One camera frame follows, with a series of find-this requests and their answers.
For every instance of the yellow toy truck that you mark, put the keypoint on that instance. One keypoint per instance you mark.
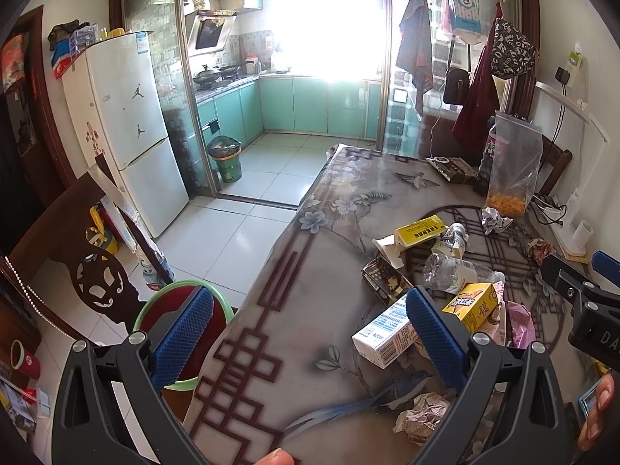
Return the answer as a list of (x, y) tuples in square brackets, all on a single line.
[(98, 235)]

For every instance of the patterned hanging tote bag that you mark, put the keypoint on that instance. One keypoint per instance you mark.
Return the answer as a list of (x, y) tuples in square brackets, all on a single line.
[(512, 53)]

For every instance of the dark carved wooden chair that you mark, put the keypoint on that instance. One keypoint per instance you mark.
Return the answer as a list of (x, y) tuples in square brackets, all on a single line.
[(98, 278)]

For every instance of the black wok on stove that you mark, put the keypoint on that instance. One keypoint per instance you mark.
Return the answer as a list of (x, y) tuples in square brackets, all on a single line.
[(207, 77)]

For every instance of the black hanging shoulder bag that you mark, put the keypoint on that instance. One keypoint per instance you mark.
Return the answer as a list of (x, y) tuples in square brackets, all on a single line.
[(458, 80)]

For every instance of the crushed clear plastic bottle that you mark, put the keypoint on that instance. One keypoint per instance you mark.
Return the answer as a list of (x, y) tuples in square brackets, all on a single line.
[(446, 270)]

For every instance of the range hood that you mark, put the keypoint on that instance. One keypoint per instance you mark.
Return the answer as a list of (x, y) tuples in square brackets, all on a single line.
[(208, 28)]

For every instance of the clear bag of orange snacks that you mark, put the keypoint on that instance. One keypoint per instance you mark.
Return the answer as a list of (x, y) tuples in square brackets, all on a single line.
[(516, 160)]

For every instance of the person's right hand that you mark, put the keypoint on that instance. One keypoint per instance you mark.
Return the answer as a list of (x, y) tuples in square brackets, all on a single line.
[(592, 428)]

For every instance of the white two-door refrigerator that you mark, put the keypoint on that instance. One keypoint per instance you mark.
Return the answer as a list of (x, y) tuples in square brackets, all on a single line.
[(113, 101)]

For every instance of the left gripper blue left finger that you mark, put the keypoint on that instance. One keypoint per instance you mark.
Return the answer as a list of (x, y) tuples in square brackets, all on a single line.
[(88, 427)]

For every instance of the silver foil wrapper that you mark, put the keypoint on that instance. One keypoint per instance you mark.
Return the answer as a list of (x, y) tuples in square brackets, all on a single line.
[(493, 222)]

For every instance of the hanging plaid cloth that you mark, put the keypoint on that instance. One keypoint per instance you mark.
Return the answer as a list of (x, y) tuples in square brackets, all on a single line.
[(415, 53)]

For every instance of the yellow snack box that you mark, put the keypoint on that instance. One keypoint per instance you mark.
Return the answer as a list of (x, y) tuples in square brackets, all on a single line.
[(473, 304)]

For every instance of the white paper cup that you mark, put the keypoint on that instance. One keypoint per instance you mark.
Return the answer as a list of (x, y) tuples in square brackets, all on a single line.
[(580, 237)]

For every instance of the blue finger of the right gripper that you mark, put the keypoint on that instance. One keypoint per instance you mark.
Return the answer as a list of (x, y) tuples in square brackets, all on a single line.
[(606, 266), (568, 282)]

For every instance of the green kitchen trash can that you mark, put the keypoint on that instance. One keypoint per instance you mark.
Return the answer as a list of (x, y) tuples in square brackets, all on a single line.
[(226, 152)]

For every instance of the teal kitchen cabinets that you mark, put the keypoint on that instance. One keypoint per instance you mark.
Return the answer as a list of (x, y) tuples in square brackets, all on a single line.
[(246, 108)]

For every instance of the red paper wrapper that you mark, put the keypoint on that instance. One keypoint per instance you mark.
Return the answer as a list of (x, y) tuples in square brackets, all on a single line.
[(537, 249)]

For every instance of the hanging dark red garment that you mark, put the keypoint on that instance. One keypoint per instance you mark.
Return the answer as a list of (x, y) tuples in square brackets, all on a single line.
[(470, 129)]

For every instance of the person's left hand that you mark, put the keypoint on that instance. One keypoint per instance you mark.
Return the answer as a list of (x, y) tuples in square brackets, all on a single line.
[(276, 457)]

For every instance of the floral patterned tablecloth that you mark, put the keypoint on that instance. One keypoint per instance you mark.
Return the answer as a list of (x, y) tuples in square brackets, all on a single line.
[(285, 374)]

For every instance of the dark patterned small box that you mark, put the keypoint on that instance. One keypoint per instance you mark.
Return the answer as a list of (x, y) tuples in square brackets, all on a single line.
[(385, 281)]

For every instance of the dark snack packet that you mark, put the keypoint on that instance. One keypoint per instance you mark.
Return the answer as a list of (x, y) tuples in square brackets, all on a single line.
[(454, 170)]

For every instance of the brown paper wrapper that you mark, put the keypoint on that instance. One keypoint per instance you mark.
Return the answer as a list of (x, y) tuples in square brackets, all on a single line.
[(420, 422)]

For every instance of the wooden chair behind table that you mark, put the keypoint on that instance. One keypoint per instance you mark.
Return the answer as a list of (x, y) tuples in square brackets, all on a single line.
[(557, 160)]

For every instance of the red bin with green rim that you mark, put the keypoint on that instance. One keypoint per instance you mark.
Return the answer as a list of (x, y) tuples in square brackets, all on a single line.
[(180, 323)]

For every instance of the pink plastic bag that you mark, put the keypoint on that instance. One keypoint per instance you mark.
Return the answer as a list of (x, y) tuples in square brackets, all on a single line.
[(522, 325)]

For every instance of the white milk carton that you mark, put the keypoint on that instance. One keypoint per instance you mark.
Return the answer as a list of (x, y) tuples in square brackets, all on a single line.
[(387, 336)]

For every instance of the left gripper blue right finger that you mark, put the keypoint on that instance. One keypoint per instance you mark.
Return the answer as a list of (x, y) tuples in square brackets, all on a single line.
[(531, 426)]

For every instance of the yellow medicine box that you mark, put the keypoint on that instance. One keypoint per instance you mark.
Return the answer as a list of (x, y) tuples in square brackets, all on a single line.
[(420, 231)]

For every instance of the teal photo card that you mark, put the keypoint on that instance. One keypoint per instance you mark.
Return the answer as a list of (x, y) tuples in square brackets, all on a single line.
[(588, 399)]

